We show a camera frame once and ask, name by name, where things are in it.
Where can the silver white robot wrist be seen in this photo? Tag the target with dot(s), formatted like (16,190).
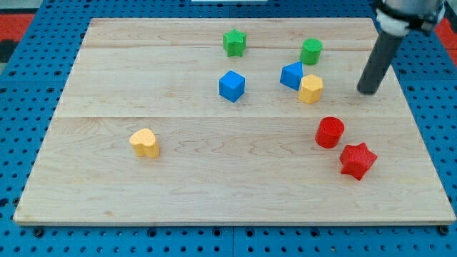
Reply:
(399,17)

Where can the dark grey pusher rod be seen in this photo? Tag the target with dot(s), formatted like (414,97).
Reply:
(380,59)

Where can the yellow hexagon block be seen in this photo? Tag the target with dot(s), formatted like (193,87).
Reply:
(310,89)

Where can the green cylinder block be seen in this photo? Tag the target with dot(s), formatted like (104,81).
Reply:
(310,52)

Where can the blue triangle block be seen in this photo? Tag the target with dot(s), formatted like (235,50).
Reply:
(291,75)

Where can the red cylinder block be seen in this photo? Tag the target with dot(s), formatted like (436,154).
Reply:
(329,132)

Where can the red star block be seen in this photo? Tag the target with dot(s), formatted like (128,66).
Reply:
(356,160)

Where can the green star block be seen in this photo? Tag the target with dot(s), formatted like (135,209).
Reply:
(234,43)

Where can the blue cube block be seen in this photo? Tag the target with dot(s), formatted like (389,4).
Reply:
(232,86)

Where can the light wooden board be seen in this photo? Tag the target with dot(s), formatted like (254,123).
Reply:
(253,162)

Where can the yellow heart block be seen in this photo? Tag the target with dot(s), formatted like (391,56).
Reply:
(144,143)

